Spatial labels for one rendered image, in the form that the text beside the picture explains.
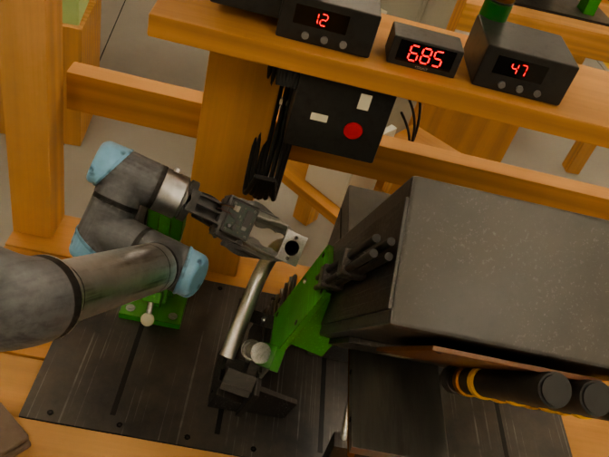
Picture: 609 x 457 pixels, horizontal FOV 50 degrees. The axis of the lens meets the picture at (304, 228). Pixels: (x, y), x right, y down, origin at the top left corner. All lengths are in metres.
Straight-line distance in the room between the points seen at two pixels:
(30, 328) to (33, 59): 0.74
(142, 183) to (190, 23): 0.27
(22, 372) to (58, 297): 0.67
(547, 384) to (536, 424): 0.80
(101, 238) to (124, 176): 0.10
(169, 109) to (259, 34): 0.39
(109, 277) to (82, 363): 0.56
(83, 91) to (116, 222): 0.47
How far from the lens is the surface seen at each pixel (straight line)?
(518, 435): 1.51
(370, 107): 1.14
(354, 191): 1.31
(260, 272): 1.25
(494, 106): 1.15
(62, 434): 1.27
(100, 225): 1.05
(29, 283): 0.70
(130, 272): 0.86
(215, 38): 1.09
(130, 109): 1.44
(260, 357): 1.17
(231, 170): 1.36
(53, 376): 1.34
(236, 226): 1.05
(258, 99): 1.26
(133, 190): 1.05
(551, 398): 0.76
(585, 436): 1.64
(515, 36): 1.20
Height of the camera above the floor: 2.00
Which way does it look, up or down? 40 degrees down
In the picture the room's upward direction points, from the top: 17 degrees clockwise
